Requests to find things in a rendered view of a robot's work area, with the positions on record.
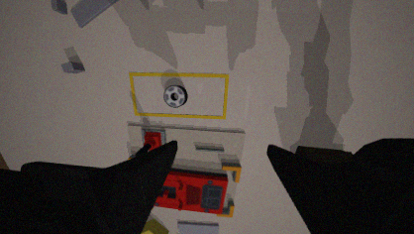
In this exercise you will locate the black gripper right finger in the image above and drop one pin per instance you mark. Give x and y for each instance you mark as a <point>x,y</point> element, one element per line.
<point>332,202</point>

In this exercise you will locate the black wheel with grey hub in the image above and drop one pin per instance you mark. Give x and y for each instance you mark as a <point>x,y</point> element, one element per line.
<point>169,99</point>

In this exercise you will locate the yellow rectangular outline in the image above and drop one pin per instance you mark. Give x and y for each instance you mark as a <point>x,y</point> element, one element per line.
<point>131,74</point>

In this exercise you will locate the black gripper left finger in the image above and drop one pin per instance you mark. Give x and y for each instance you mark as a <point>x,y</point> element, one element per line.
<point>121,196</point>

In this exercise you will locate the yellow rectangular block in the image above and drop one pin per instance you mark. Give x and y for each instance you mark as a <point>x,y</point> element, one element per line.
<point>153,227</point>

